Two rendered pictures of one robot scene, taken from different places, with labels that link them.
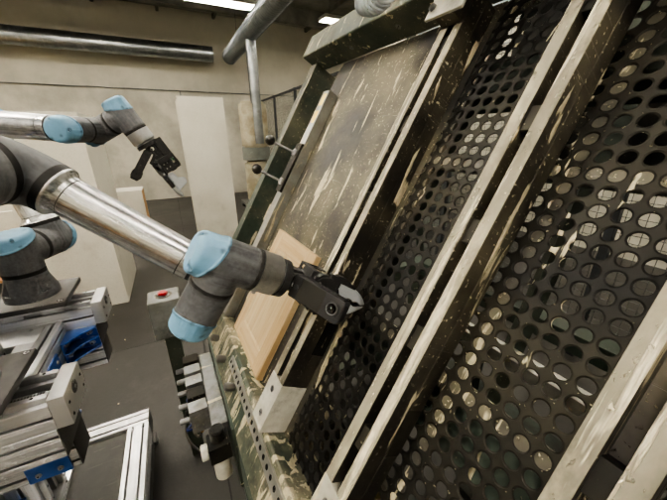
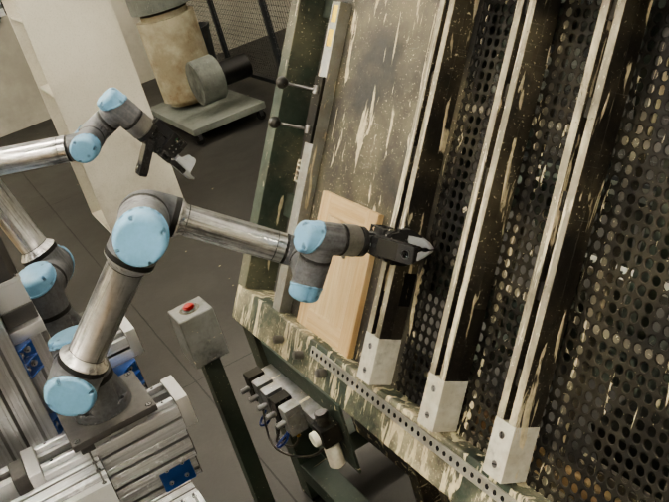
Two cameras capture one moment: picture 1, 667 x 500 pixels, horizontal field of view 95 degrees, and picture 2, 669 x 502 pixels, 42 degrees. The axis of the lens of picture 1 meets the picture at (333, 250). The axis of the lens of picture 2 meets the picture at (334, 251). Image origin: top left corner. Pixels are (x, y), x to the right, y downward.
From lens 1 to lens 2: 149 cm
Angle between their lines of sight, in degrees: 7
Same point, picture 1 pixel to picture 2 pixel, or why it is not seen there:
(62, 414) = (188, 412)
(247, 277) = (340, 245)
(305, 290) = (381, 246)
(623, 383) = (544, 246)
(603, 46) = (540, 38)
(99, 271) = not seen: outside the picture
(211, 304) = (321, 270)
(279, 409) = (381, 361)
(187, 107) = not seen: outside the picture
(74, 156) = not seen: outside the picture
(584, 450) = (535, 281)
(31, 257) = (60, 292)
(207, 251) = (314, 234)
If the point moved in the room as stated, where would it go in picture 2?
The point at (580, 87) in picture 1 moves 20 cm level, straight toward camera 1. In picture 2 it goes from (531, 68) to (491, 105)
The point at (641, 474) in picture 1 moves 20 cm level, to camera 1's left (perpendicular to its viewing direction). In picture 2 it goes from (549, 280) to (449, 305)
